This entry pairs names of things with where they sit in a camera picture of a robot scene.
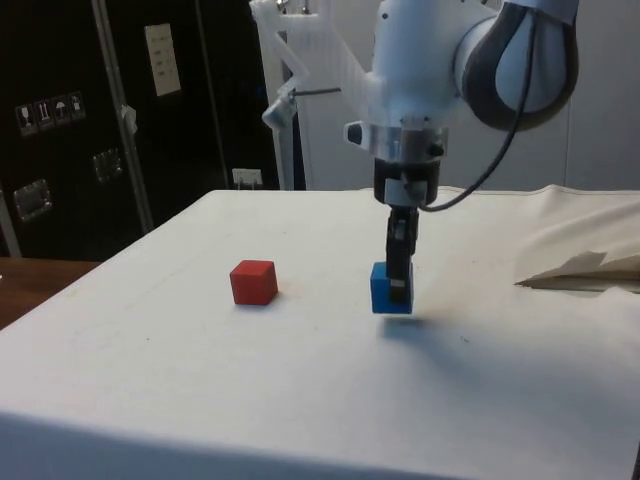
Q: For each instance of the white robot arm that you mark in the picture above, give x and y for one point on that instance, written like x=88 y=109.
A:
x=415 y=60

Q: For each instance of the blue cube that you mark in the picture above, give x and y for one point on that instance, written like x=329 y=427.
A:
x=381 y=295

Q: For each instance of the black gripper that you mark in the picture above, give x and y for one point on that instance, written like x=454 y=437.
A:
x=407 y=182

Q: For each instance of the white plastic frame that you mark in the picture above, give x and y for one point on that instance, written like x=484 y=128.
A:
x=305 y=55

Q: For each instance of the red cube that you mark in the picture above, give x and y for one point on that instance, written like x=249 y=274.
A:
x=252 y=285

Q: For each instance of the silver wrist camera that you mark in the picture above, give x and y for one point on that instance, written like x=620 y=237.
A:
x=372 y=136

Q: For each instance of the black cabinet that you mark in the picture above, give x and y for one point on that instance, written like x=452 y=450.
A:
x=75 y=125

